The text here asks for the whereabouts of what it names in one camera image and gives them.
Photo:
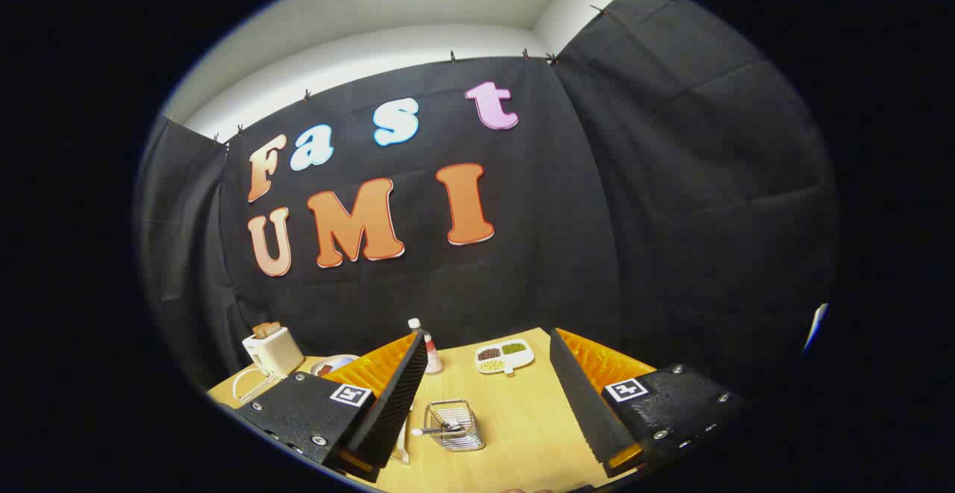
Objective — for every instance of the toasted bread slice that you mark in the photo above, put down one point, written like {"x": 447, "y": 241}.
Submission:
{"x": 273, "y": 327}
{"x": 260, "y": 331}

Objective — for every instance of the beige plate with meat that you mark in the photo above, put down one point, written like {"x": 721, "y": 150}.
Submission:
{"x": 342, "y": 362}

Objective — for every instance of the white divided dish of beans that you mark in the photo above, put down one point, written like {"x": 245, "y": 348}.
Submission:
{"x": 504, "y": 356}

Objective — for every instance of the white dish rack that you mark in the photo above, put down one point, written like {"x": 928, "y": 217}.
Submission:
{"x": 254, "y": 387}

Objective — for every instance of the clear bottle with red label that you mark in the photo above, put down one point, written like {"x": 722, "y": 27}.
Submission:
{"x": 432, "y": 355}

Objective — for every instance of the white toaster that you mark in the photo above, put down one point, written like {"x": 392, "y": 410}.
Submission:
{"x": 274, "y": 353}

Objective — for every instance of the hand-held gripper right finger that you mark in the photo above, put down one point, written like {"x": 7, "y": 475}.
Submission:
{"x": 586, "y": 403}

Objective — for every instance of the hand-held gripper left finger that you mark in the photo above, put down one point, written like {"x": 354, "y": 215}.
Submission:
{"x": 395, "y": 403}

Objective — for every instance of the black backdrop cloth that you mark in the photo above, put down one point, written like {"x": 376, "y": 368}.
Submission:
{"x": 559, "y": 254}

